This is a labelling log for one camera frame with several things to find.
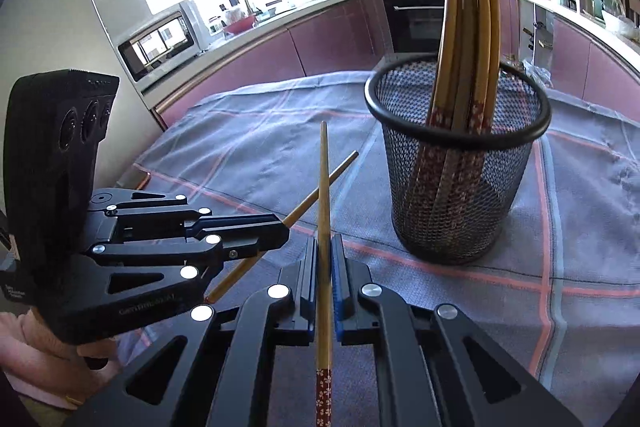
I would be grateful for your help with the black built-in oven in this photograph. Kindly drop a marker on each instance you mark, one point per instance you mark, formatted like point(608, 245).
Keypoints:
point(415, 25)

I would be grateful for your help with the white refrigerator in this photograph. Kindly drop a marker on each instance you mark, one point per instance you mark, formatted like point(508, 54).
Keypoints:
point(43, 35)

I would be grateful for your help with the blue plaid tablecloth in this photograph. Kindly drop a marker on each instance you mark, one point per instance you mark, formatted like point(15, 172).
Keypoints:
point(559, 290)

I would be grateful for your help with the person's left hand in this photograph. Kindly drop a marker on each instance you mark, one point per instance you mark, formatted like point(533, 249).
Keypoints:
point(101, 354)

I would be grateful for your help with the white microwave oven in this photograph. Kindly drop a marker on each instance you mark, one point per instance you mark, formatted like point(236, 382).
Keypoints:
point(164, 43)

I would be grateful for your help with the pink lower cabinets right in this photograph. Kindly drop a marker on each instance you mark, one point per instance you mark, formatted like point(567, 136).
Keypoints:
point(572, 53)

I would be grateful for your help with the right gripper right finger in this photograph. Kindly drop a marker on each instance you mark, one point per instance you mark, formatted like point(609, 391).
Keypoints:
point(351, 321)

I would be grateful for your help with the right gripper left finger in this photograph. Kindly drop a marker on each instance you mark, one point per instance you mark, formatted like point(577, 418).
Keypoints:
point(297, 323)

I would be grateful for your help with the pink cabinets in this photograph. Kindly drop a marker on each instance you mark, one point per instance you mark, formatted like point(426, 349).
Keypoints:
point(572, 53)
point(328, 36)

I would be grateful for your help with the pink bowl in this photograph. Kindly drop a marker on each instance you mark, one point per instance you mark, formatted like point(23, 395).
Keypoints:
point(240, 26)

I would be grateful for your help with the pink lower cabinets left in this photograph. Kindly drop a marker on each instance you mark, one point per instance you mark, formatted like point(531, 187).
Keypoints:
point(328, 36)

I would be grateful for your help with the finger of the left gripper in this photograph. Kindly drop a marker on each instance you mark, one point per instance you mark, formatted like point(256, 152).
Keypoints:
point(247, 241)
point(260, 223)

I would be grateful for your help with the black mesh utensil cup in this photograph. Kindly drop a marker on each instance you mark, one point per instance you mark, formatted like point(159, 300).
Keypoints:
point(492, 164)

